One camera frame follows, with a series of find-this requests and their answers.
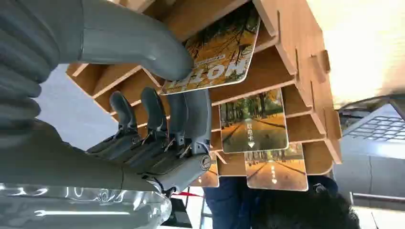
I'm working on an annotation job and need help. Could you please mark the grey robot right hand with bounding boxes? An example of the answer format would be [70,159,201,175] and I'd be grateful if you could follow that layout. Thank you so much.
[0,0,212,193]

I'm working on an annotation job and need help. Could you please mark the red strip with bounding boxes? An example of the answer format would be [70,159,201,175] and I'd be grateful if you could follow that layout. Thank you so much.
[172,191,203,198]

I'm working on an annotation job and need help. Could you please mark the person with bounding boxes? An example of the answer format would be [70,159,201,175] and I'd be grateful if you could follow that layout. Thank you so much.
[202,175,362,229]

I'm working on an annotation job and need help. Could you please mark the autumn road card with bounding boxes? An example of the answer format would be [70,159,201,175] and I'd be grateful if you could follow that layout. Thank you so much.
[190,154,220,188]
[244,144,309,192]
[219,88,289,155]

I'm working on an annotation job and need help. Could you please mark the wooden card box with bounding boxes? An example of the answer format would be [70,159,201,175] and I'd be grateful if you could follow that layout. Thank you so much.
[65,0,343,187]

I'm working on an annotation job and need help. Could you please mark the silver laptop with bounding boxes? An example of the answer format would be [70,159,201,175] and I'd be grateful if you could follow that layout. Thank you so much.
[332,94,405,199]

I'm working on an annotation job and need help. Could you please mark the ribbed grey right arm sleeve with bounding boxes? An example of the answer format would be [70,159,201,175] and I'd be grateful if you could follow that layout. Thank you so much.
[0,0,84,150]

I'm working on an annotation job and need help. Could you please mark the shiny silver robot shell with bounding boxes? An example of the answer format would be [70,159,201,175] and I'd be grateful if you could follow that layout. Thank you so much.
[0,182,172,229]

